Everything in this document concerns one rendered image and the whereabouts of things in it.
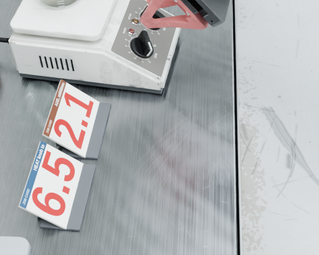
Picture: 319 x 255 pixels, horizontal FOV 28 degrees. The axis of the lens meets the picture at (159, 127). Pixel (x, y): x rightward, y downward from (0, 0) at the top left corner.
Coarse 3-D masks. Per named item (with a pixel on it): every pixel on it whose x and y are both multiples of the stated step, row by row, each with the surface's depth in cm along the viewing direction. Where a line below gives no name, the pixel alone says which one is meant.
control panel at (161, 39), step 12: (132, 0) 85; (144, 0) 86; (132, 12) 84; (132, 24) 83; (120, 36) 81; (132, 36) 82; (156, 36) 84; (168, 36) 85; (120, 48) 79; (156, 48) 82; (168, 48) 84; (132, 60) 79; (144, 60) 80; (156, 60) 81; (156, 72) 80
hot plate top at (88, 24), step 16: (32, 0) 82; (96, 0) 82; (112, 0) 82; (16, 16) 80; (32, 16) 80; (48, 16) 80; (64, 16) 80; (80, 16) 80; (96, 16) 80; (16, 32) 79; (32, 32) 79; (48, 32) 78; (64, 32) 78; (80, 32) 78; (96, 32) 78
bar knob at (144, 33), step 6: (144, 30) 81; (138, 36) 81; (144, 36) 80; (132, 42) 80; (138, 42) 81; (144, 42) 80; (150, 42) 80; (132, 48) 80; (138, 48) 80; (144, 48) 80; (150, 48) 79; (138, 54) 80; (144, 54) 80; (150, 54) 81
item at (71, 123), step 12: (72, 96) 79; (84, 96) 80; (60, 108) 77; (72, 108) 78; (84, 108) 79; (60, 120) 76; (72, 120) 77; (84, 120) 78; (60, 132) 75; (72, 132) 76; (84, 132) 77; (72, 144) 75
